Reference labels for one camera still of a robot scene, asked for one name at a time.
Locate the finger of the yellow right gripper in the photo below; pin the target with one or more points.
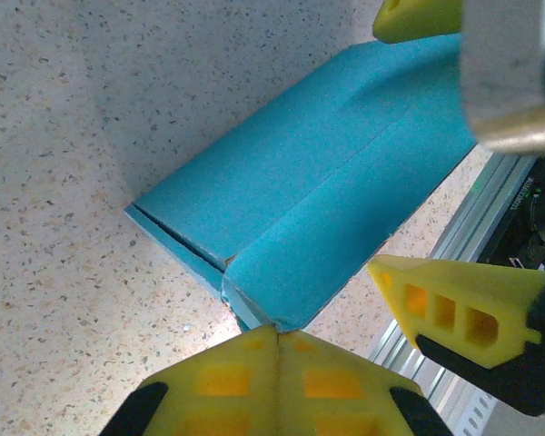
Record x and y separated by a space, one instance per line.
513 290
418 20

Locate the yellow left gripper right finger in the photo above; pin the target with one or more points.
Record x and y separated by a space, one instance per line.
336 390

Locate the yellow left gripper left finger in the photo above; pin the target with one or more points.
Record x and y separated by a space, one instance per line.
218 386

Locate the teal paper box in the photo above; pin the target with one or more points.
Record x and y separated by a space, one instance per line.
300 181

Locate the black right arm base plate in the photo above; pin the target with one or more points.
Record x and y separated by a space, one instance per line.
518 218

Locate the aluminium rail frame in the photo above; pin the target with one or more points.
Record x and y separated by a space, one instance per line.
463 227

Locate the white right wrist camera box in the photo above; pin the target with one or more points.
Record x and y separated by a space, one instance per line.
508 68

